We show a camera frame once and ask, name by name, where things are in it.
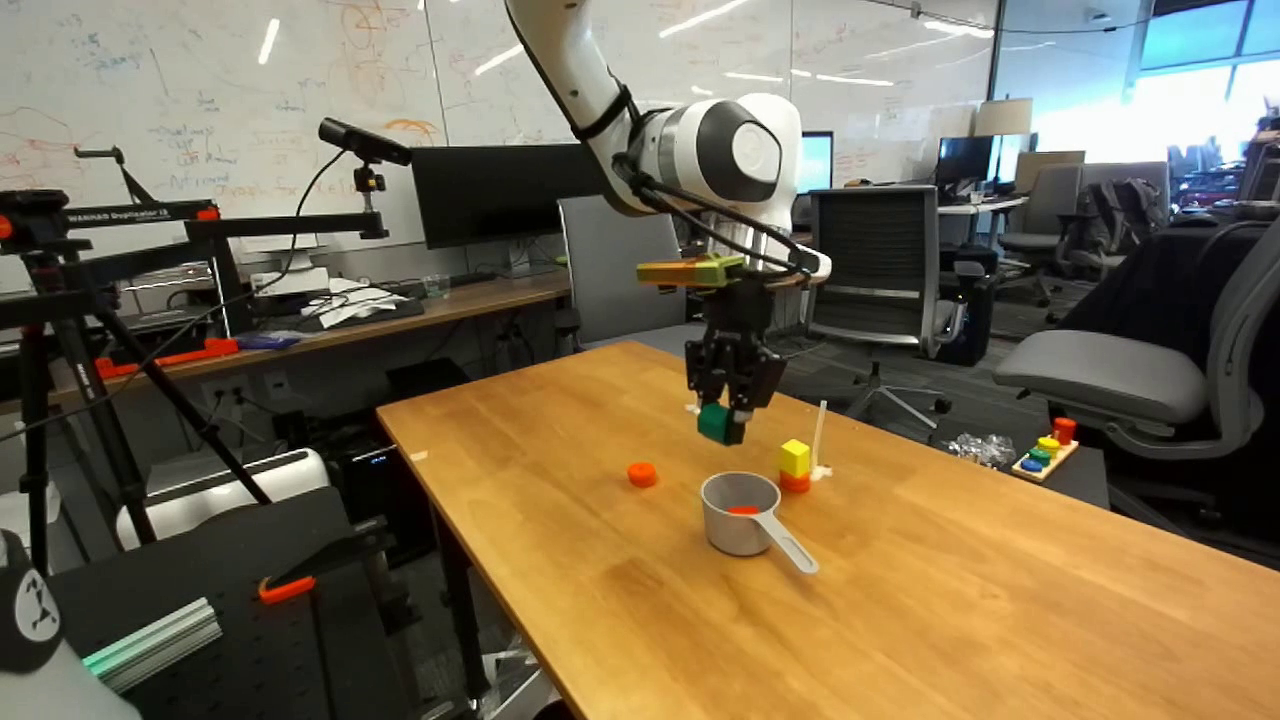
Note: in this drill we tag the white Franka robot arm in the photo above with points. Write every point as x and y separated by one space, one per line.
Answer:
722 154

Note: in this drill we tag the dark background monitor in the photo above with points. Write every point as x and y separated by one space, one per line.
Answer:
961 162

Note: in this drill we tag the red flat bar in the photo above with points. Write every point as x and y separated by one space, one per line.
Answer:
185 357

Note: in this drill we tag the silver green metal bar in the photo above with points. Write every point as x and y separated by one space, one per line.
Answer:
150 645

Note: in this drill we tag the grey background office chair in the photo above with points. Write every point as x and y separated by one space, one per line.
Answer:
1047 201

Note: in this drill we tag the lit computer monitor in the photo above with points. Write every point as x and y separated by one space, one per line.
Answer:
816 162

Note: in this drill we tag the black mesh office chair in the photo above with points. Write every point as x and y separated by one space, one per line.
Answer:
880 260

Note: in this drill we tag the black cart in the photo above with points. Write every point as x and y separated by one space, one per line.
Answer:
242 641

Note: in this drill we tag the large black monitor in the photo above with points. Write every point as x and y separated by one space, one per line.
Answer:
493 197

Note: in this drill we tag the colourful stacking toy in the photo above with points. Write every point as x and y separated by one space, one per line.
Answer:
1047 457

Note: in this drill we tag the green cube block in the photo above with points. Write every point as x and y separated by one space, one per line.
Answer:
722 427

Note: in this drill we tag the light grey office chair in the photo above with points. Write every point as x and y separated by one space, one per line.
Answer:
615 274

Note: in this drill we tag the yellow cube block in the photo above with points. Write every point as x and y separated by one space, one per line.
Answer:
794 457

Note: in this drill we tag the clear plastic bag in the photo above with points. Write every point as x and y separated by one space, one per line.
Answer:
983 451

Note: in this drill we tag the long wooden desk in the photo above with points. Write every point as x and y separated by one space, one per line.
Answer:
443 311

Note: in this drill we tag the white tube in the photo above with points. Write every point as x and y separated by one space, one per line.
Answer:
221 497

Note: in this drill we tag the black background chair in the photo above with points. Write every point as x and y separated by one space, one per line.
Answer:
1163 283

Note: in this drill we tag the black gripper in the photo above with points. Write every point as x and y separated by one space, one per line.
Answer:
737 327

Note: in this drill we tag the black cap with logo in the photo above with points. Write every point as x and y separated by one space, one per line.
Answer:
24 604

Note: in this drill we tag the black stereo camera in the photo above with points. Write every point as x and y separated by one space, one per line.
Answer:
363 139

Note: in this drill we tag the white papers pile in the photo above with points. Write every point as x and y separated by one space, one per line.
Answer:
350 307

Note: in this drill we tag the grey padded office chair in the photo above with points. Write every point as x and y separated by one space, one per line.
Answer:
1115 374

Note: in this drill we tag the grey measuring cup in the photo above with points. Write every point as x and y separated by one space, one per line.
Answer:
733 522

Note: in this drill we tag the black tripod camera rig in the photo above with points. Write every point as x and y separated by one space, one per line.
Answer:
81 212

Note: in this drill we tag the wrist camera with coloured mount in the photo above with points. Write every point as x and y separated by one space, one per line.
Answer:
686 274

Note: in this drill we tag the black metal table leg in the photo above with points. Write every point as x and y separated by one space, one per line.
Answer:
459 615

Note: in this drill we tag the black computer tower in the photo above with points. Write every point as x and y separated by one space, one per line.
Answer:
387 484

